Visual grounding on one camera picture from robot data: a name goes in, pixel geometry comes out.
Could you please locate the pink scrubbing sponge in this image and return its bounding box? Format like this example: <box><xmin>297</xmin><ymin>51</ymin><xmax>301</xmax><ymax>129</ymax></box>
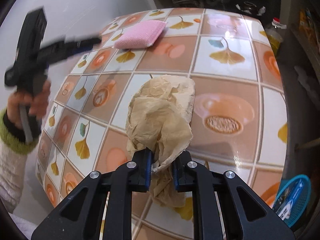
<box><xmin>113</xmin><ymin>20</ymin><xmax>167</xmax><ymax>49</ymax></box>

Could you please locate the brown paper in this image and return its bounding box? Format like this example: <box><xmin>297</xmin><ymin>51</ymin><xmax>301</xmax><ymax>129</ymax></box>
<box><xmin>125</xmin><ymin>75</ymin><xmax>195</xmax><ymax>208</ymax></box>

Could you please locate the left forearm green cuff sleeve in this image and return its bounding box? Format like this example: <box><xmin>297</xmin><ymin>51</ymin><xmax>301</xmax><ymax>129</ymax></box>
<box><xmin>1</xmin><ymin>109</ymin><xmax>39</xmax><ymax>213</ymax></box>

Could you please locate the person's left hand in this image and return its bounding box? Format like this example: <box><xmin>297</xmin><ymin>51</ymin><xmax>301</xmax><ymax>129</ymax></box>
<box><xmin>7</xmin><ymin>80</ymin><xmax>51</xmax><ymax>129</ymax></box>

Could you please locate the blue plastic waste basket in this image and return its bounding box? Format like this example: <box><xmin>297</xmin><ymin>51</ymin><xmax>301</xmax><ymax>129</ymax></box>
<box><xmin>272</xmin><ymin>174</ymin><xmax>311</xmax><ymax>228</ymax></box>

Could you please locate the patterned tablecloth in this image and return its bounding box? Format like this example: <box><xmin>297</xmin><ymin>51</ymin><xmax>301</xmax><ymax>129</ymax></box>
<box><xmin>36</xmin><ymin>8</ymin><xmax>287</xmax><ymax>239</ymax></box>

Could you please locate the yellow cooking oil bottle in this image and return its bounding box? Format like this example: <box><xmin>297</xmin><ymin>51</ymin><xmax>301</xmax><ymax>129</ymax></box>
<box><xmin>265</xmin><ymin>17</ymin><xmax>287</xmax><ymax>56</ymax></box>

